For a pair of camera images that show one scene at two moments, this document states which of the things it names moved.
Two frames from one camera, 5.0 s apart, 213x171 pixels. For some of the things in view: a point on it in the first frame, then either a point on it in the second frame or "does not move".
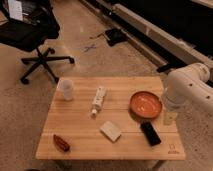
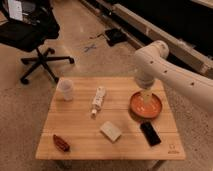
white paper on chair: [15, 10] does not move
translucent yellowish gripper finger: [170, 118] to [146, 94]
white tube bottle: [98, 100] does not move
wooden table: [109, 119] does not move
